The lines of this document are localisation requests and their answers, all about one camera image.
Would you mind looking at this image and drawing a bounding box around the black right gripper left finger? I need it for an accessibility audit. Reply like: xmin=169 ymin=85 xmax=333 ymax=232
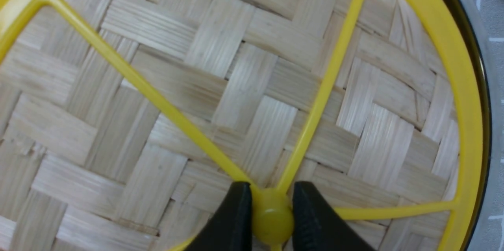
xmin=185 ymin=182 xmax=252 ymax=251

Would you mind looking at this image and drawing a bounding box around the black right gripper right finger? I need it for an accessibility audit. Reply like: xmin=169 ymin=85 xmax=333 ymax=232
xmin=292 ymin=181 xmax=375 ymax=251

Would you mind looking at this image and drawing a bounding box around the yellow bamboo steamer lid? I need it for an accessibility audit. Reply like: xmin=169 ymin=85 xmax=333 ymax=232
xmin=1 ymin=0 xmax=488 ymax=251

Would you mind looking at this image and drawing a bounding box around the grey checkered tablecloth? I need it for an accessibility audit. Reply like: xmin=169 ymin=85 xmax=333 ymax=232
xmin=469 ymin=0 xmax=504 ymax=251

